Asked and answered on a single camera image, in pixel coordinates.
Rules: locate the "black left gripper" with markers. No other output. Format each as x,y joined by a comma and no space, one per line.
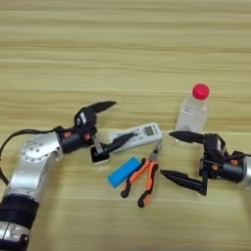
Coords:
73,140

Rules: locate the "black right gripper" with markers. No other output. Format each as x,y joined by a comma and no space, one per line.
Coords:
227,168

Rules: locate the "orange and black pliers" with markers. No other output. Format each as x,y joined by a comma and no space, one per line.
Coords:
153,155

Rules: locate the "white remote control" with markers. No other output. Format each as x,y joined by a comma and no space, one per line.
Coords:
147,132

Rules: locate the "small black square box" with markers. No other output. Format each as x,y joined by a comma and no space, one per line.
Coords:
98,159

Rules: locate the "clear bottle with red cap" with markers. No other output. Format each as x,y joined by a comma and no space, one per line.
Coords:
192,114

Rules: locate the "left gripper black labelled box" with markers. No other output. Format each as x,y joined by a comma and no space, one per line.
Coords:
84,118

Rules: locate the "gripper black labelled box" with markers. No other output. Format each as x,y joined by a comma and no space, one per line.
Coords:
84,118
215,145

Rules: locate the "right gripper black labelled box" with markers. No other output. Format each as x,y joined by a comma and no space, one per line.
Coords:
215,145

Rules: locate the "blue rectangular block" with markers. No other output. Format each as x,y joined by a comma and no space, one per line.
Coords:
122,172

